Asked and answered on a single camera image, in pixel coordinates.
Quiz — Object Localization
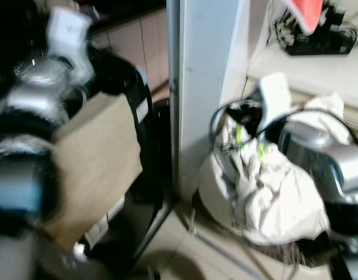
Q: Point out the white clothes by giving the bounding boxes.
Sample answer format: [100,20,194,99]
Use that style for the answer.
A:
[199,92,356,246]

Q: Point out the black device on counter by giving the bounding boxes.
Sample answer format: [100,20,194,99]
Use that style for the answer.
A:
[272,3,358,57]

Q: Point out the white pillar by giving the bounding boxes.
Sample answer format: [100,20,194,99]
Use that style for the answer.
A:
[167,0,251,200]

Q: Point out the red cloth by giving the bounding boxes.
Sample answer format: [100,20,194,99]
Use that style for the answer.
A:
[284,0,327,34]

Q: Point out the brown cardboard sheet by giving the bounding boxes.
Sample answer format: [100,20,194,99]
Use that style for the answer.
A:
[41,92,144,251]

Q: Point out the light wooden cabinet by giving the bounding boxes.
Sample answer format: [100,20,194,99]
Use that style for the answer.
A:
[89,8,170,101]

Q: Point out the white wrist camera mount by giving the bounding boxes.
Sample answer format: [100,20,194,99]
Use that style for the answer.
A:
[47,7,94,83]
[255,72,294,132]

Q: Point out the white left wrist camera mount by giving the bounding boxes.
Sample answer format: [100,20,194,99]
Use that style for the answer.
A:
[47,7,94,83]

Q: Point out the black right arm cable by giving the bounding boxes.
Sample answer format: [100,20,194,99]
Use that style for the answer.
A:
[209,99,358,153]

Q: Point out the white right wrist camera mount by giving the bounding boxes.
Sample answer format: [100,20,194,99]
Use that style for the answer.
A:
[255,72,294,132]

